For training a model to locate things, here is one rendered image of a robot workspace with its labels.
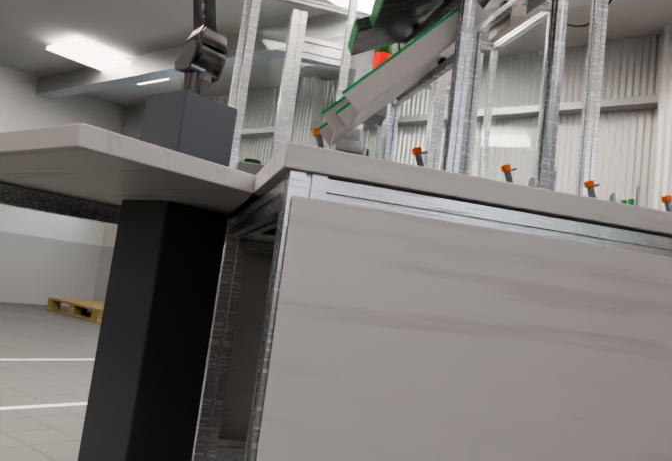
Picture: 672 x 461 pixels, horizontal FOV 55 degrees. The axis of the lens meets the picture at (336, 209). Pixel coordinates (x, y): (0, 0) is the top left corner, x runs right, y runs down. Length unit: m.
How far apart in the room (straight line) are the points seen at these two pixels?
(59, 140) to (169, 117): 0.53
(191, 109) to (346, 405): 0.78
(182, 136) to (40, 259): 8.32
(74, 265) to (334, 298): 9.15
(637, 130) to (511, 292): 4.79
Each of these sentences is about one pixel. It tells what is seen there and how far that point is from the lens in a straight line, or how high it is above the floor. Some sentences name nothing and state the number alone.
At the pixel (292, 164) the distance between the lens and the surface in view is 0.74.
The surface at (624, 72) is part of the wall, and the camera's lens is 5.76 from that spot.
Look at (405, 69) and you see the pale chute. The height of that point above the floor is 1.07.
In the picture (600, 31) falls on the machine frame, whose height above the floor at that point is 1.81.
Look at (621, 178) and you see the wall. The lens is 5.51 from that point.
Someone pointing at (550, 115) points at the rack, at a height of 1.03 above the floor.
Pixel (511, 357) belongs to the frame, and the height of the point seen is 0.65.
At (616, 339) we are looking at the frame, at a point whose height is 0.68.
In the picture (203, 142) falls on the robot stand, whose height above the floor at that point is 0.97.
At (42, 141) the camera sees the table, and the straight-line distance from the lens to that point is 0.91.
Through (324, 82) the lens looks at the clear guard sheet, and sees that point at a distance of 3.00.
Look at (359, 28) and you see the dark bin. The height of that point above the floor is 1.19.
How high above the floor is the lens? 0.70
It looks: 7 degrees up
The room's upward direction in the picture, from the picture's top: 7 degrees clockwise
